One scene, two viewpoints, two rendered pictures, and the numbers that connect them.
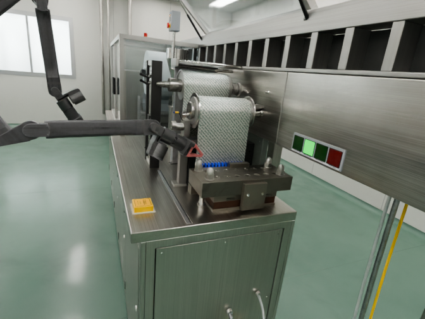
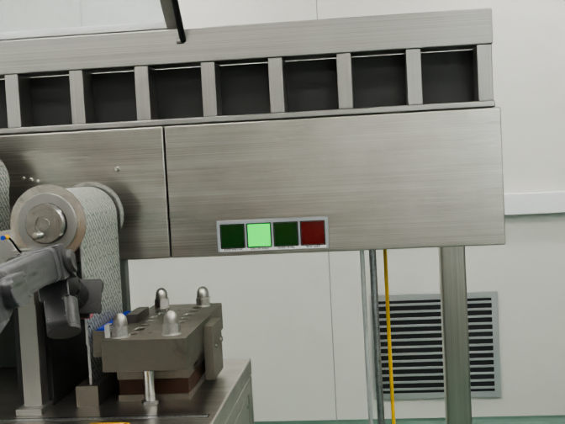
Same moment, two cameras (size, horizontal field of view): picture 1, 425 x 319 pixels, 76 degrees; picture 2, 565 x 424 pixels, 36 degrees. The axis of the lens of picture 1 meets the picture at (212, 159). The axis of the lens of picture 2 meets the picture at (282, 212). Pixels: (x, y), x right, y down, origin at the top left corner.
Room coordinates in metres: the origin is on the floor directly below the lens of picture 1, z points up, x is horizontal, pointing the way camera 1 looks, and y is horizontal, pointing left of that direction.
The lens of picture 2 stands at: (-0.02, 1.30, 1.33)
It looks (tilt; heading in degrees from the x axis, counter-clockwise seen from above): 3 degrees down; 299
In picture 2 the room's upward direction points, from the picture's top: 3 degrees counter-clockwise
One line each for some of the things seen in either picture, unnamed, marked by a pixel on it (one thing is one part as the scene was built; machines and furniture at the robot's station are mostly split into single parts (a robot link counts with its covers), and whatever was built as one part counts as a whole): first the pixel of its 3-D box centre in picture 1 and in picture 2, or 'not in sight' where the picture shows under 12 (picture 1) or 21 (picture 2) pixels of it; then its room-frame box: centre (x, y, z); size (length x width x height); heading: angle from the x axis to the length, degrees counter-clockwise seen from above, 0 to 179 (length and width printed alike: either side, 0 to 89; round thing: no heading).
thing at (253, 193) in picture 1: (253, 195); (214, 347); (0.99, -0.17, 0.96); 0.10 x 0.03 x 0.11; 114
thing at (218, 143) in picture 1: (222, 147); (102, 288); (1.16, -0.04, 1.11); 0.23 x 0.01 x 0.18; 114
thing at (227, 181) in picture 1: (240, 179); (168, 333); (1.06, -0.12, 1.00); 0.40 x 0.16 x 0.06; 114
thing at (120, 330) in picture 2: (198, 164); (120, 325); (1.04, 0.05, 1.05); 0.04 x 0.04 x 0.04
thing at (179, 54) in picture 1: (177, 54); not in sight; (1.87, 0.29, 1.50); 0.14 x 0.14 x 0.06
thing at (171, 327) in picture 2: (210, 173); (171, 322); (0.96, 0.00, 1.05); 0.04 x 0.04 x 0.04
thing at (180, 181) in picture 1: (179, 153); (29, 331); (1.18, 0.15, 1.05); 0.06 x 0.05 x 0.31; 114
